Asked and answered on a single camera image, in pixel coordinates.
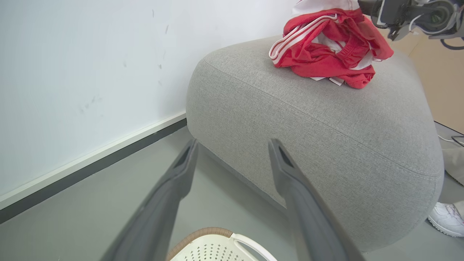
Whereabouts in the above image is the thin white floor cable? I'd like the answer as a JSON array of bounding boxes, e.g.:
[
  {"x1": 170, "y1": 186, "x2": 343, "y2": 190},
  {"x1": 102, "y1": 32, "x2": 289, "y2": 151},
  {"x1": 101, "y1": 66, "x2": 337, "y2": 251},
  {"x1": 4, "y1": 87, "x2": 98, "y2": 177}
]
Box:
[{"x1": 436, "y1": 134, "x2": 464, "y2": 147}]

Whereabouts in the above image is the red and white jacket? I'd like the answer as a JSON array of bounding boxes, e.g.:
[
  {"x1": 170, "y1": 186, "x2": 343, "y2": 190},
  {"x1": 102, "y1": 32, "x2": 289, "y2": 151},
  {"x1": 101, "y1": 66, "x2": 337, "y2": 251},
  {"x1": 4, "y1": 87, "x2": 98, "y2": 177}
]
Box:
[{"x1": 269, "y1": 0, "x2": 395, "y2": 90}]

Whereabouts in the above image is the grey fabric sofa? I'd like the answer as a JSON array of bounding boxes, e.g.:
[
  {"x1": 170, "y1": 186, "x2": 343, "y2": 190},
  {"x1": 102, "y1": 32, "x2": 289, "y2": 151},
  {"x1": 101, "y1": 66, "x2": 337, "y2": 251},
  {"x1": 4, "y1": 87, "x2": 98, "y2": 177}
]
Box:
[{"x1": 186, "y1": 34, "x2": 445, "y2": 253}]

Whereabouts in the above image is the cream plastic laundry basket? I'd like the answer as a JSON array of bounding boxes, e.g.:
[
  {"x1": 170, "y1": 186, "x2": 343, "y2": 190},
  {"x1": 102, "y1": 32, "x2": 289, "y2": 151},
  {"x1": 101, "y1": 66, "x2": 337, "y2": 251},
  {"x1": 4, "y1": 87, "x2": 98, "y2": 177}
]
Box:
[{"x1": 166, "y1": 227, "x2": 278, "y2": 261}]

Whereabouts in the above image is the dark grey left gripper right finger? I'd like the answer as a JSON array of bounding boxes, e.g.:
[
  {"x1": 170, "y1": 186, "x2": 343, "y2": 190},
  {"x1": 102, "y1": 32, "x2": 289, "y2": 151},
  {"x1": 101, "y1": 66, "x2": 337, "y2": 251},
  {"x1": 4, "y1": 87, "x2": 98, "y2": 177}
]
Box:
[{"x1": 268, "y1": 139, "x2": 365, "y2": 261}]

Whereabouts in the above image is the white sneaker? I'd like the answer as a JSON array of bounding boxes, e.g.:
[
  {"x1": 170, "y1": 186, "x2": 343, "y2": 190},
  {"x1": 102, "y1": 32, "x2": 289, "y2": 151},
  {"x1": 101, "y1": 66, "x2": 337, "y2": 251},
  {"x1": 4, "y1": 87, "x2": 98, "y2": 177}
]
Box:
[{"x1": 427, "y1": 202, "x2": 464, "y2": 238}]

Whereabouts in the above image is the white and black baseboard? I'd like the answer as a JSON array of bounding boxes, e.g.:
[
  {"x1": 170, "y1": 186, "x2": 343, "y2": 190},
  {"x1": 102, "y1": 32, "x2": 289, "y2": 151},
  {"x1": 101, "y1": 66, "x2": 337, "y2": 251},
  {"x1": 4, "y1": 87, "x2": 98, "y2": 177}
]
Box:
[{"x1": 0, "y1": 112, "x2": 187, "y2": 224}]

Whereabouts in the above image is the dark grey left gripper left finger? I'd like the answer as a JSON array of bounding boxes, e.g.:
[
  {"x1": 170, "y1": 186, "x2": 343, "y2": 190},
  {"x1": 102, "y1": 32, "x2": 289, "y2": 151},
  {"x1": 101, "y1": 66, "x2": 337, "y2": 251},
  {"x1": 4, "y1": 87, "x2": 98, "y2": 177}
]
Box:
[{"x1": 101, "y1": 139, "x2": 199, "y2": 261}]

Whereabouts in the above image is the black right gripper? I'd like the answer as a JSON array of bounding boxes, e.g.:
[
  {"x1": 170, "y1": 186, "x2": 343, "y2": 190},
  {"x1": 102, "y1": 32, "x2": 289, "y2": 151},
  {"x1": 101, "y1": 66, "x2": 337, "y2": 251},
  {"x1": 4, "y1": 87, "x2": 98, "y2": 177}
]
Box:
[{"x1": 358, "y1": 0, "x2": 412, "y2": 41}]

